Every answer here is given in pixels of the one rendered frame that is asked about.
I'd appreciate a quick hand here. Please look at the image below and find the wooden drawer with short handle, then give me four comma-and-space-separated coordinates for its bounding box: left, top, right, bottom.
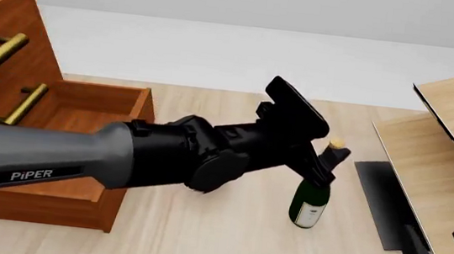
0, 67, 66, 135

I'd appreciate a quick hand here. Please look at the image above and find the open wooden drawer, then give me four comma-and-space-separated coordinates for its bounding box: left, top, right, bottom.
0, 72, 159, 238

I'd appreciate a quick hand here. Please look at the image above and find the short brass drawer handle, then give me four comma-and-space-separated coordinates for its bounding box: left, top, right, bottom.
0, 77, 50, 130

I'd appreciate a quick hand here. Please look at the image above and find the wooden drawer with long handle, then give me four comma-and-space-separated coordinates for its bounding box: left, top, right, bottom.
0, 0, 71, 92

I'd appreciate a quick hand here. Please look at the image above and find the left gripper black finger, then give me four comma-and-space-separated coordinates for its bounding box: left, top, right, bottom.
317, 145, 353, 180

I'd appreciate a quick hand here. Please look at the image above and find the flat black sheet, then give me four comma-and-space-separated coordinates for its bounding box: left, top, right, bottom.
345, 157, 440, 254

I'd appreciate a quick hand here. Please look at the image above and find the wooden cabinet with drawers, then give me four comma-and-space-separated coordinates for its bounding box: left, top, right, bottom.
0, 0, 168, 248

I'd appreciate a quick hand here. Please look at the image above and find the green wine bottle with cork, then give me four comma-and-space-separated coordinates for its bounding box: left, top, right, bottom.
287, 134, 347, 233

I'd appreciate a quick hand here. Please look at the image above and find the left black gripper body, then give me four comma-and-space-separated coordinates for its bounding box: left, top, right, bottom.
284, 134, 341, 189

